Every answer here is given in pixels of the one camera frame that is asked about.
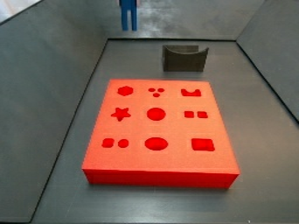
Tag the blue square-circle object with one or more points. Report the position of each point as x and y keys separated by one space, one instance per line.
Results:
x=128 y=13

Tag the red foam shape board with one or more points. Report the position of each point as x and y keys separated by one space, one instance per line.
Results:
x=159 y=136

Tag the black curved fixture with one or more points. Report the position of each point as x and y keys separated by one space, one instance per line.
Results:
x=184 y=58

